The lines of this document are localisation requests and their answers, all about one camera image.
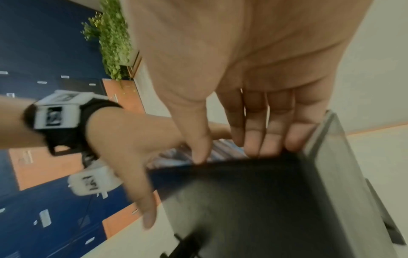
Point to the person's left hand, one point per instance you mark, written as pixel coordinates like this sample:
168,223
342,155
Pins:
127,141

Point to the person's right hand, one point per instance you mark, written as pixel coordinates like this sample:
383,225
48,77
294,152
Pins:
242,50

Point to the striped item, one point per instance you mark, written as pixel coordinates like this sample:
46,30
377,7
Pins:
226,151

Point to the person's left forearm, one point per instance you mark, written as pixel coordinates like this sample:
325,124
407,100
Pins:
14,123

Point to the brown wooden planter box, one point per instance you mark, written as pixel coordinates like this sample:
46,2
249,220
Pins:
136,64

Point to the green leafy plant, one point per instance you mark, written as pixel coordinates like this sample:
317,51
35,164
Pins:
113,40

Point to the blue and orange lockers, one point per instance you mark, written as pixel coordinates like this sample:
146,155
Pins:
47,50

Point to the gray storage bin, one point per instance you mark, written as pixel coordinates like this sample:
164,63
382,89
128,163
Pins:
271,206

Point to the white black wrist camera unit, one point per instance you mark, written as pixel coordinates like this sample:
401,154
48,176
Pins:
60,113

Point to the black metal frame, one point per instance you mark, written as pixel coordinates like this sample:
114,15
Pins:
188,247

